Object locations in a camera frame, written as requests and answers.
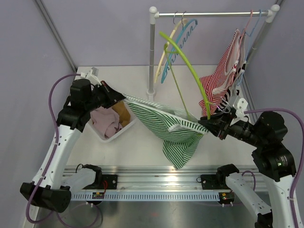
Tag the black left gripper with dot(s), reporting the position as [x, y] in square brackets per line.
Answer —
[112, 96]

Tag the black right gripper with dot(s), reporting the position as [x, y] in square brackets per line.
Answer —
[219, 122]

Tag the brown tank top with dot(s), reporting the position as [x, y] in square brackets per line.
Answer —
[124, 115]

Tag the pink tank top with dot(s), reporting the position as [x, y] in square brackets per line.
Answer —
[106, 122]

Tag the green striped tank top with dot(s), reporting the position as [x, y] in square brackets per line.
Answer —
[180, 132]

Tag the green hanger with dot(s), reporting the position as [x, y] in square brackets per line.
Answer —
[190, 66]

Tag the cream hanger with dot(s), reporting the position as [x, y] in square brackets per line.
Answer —
[160, 64]

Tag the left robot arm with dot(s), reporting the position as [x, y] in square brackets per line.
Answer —
[47, 189]

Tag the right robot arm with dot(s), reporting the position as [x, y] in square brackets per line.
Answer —
[273, 160]

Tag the black white striped tank top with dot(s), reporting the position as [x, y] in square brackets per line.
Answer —
[234, 83]

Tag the red striped tank top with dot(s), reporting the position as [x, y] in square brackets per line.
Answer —
[211, 81]

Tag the light blue thin hanger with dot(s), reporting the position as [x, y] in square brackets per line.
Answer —
[241, 67]

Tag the pink hanger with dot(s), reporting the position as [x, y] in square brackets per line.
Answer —
[245, 41]

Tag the white plastic basket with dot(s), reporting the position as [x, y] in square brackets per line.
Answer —
[124, 129]

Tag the metal clothes rack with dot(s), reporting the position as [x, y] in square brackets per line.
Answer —
[154, 14]

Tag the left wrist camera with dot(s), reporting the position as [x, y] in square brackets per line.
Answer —
[92, 76]

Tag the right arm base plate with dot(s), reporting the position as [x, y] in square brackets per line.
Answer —
[212, 182]

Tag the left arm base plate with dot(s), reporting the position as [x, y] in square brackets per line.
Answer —
[108, 181]

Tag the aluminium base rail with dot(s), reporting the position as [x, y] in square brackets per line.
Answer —
[159, 178]

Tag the white slotted cable duct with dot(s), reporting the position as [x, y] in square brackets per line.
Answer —
[149, 196]

